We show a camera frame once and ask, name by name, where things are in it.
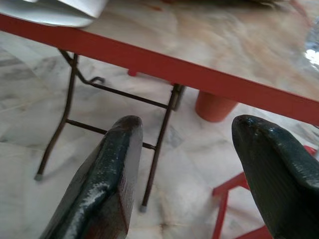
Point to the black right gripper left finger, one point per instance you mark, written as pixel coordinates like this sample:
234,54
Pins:
104,179

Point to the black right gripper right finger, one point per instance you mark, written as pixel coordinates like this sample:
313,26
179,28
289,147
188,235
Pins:
279,179

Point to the orange plastic bucket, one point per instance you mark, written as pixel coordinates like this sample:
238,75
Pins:
214,107

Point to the clear plastic wrapper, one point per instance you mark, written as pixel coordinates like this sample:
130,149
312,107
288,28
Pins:
313,49

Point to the marble-top folding table red rim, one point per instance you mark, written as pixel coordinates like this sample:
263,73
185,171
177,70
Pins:
224,39

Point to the white plate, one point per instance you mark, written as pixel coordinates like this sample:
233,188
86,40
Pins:
49,21

